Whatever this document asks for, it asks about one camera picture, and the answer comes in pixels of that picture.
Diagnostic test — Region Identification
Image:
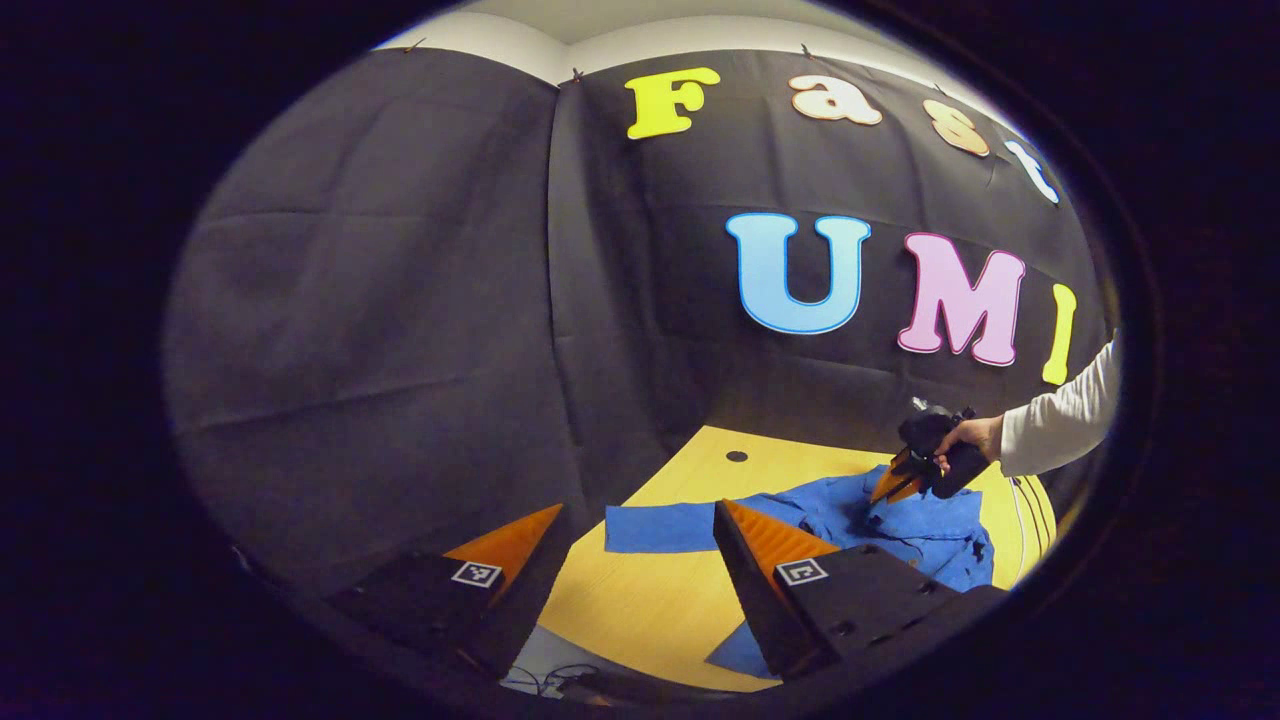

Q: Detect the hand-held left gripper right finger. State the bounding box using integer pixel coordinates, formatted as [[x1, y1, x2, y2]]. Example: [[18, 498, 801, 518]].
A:
[[712, 498, 1006, 681]]

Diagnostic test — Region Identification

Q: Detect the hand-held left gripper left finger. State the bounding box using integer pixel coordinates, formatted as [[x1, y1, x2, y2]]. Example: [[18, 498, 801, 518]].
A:
[[320, 503, 571, 681]]

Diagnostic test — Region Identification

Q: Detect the blue shirt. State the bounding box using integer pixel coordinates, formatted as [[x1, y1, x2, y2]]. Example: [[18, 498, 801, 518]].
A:
[[605, 465, 996, 681]]

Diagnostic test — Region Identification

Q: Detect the thin black floor cable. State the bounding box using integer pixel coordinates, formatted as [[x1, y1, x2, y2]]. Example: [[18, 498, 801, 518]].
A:
[[500, 660, 601, 701]]

